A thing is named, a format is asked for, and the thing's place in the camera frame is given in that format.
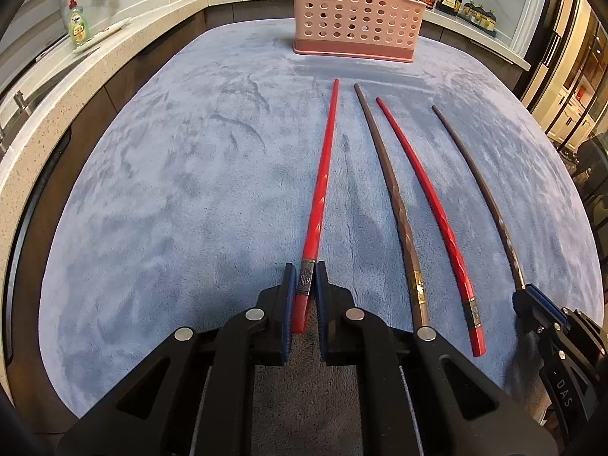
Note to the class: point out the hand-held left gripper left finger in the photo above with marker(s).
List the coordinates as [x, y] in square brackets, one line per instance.
[287, 304]

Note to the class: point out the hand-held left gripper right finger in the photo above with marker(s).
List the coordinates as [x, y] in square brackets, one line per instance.
[323, 304]

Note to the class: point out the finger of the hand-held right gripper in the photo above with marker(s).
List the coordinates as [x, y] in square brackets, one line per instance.
[546, 303]
[528, 313]

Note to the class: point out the red chopstick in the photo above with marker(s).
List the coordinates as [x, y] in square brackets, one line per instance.
[473, 323]
[321, 175]

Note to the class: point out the brown chopstick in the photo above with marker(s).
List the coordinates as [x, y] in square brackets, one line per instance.
[417, 289]
[510, 251]

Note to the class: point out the pink perforated plastic basket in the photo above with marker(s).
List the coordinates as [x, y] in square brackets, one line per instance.
[351, 51]

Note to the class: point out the blue-grey fleece blanket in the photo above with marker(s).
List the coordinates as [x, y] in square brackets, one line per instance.
[190, 199]

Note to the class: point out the glass door cabinet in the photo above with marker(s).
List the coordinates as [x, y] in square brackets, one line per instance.
[579, 85]

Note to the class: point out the rack of small condiment jars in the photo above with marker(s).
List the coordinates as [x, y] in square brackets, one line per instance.
[479, 20]

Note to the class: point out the white patterned plate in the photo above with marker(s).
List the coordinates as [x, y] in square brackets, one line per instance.
[114, 26]

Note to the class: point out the chrome soap dispenser pump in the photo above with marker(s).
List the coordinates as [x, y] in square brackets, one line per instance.
[20, 102]

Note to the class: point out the stainless steel sink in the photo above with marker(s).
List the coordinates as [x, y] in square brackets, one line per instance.
[42, 64]

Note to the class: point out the green dish soap bottle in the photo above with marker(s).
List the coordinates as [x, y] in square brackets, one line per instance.
[78, 26]

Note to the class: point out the window blinds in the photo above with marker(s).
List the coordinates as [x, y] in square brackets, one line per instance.
[38, 9]

